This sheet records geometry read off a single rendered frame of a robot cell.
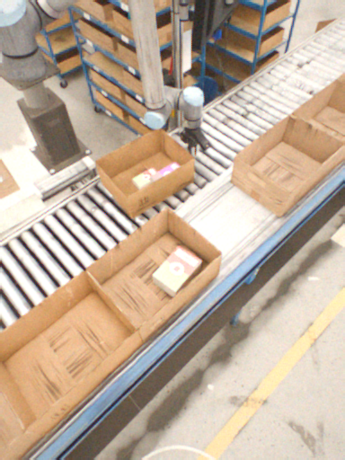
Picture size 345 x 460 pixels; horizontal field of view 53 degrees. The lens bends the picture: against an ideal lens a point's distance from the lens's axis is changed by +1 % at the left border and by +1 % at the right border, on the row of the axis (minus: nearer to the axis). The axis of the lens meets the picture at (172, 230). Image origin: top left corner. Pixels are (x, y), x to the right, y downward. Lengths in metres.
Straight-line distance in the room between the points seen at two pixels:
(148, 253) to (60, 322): 0.42
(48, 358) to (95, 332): 0.17
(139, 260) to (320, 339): 1.33
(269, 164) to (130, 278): 0.87
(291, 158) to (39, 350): 1.37
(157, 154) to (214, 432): 1.51
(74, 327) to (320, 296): 1.63
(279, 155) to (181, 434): 1.52
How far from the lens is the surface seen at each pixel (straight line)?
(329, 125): 2.04
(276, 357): 2.23
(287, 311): 2.34
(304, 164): 1.79
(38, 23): 1.73
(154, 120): 1.55
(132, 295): 1.33
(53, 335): 1.35
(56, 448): 1.25
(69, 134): 1.94
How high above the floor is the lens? 2.10
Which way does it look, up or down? 56 degrees down
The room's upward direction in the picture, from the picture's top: 3 degrees counter-clockwise
